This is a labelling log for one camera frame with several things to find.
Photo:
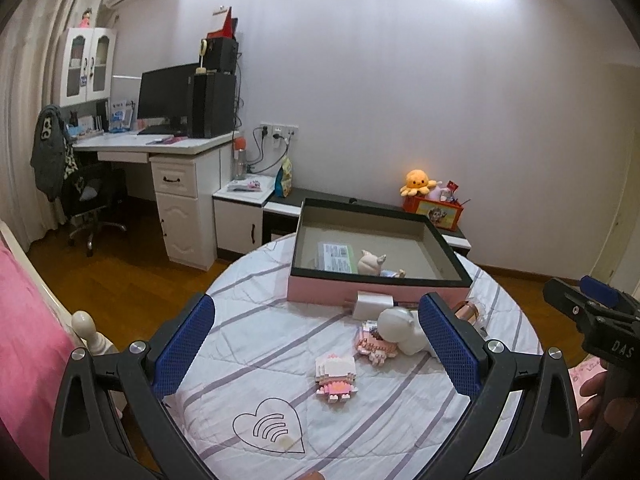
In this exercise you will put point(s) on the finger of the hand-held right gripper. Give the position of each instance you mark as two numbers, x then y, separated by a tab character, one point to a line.
605	292
570	302

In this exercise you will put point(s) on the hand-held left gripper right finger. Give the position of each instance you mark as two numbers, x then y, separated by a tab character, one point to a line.
450	345

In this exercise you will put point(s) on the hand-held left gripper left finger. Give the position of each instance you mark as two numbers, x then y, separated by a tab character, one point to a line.
182	345

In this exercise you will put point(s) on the small clear bottle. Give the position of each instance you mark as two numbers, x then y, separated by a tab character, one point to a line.
467	312

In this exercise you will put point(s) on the white animal figurine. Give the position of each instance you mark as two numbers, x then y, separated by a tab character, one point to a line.
395	327

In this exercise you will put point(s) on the pink dress block figure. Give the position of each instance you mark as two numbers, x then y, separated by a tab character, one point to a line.
375	345

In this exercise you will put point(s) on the white pink block figure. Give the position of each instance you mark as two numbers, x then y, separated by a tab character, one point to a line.
334	375

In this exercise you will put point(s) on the pink storage box dark rim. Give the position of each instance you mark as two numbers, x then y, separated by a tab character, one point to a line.
325	287

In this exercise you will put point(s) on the person's right hand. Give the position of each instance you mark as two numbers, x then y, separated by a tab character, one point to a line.
594	400

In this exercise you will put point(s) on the pink printed cloth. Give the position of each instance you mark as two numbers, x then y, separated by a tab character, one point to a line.
587	370

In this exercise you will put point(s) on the white striped quilt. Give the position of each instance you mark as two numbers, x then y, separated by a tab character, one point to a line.
260	340

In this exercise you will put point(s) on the white charger adapter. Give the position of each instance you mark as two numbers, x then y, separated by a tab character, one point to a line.
372	305

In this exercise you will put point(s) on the small doll figure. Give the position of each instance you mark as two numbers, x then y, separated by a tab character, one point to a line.
394	274

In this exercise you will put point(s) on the cream pig figurine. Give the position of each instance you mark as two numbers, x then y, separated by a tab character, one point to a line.
369	264

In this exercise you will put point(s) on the red picture box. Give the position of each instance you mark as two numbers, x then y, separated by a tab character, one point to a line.
435	215

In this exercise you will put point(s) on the white nightstand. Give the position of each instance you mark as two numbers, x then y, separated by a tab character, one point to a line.
235	225

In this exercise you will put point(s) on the white green leaflet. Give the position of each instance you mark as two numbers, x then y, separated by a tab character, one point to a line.
335	257

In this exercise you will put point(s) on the pink blanket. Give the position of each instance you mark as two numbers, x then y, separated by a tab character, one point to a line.
30	335

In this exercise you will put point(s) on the purple plush toy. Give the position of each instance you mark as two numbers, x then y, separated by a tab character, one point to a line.
437	192

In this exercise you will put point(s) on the red small toy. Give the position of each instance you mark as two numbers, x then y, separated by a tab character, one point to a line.
452	190

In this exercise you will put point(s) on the orange octopus plush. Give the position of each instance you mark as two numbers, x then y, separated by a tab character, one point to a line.
419	182

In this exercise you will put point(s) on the pink white packet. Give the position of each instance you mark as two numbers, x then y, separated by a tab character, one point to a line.
245	185

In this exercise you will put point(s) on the black office chair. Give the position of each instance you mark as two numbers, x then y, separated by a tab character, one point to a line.
92	195

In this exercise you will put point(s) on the low cabinet dark top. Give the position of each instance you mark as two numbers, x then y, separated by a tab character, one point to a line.
282	199

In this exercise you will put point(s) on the clear bottle red cap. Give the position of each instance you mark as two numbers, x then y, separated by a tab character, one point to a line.
240	162

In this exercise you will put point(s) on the yellow blue snack bag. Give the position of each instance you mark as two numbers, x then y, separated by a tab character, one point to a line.
283	180

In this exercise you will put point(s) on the pink notebook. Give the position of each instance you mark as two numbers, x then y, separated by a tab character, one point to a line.
165	139

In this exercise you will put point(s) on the white desk with drawers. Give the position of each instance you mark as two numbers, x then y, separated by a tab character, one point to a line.
125	142

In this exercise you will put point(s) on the grey patterned jacket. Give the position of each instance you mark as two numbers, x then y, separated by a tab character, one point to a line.
47	160

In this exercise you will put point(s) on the blue white packet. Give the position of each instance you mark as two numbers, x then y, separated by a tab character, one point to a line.
121	116

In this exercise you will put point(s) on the black computer tower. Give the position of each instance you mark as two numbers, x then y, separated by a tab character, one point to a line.
215	105

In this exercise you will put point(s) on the black computer monitor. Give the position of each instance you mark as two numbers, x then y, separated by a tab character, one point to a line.
165	92

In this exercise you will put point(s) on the white glass-door cabinet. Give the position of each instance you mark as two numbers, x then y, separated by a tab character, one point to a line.
100	85

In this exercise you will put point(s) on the small cream ornament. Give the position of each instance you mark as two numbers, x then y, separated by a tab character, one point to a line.
202	57

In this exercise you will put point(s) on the black box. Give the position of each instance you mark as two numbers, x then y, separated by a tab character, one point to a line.
222	55

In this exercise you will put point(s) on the cream curtain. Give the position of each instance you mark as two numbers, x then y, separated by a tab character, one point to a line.
30	85

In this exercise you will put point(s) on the red paper bag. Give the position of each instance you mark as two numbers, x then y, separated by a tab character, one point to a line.
227	27

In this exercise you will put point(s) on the small doll in pink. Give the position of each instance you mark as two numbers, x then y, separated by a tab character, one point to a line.
87	18

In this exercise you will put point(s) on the cream bed frame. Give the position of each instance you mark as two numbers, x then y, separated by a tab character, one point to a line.
87	325

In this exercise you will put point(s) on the white wall socket strip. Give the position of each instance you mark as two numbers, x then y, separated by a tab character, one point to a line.
287	131

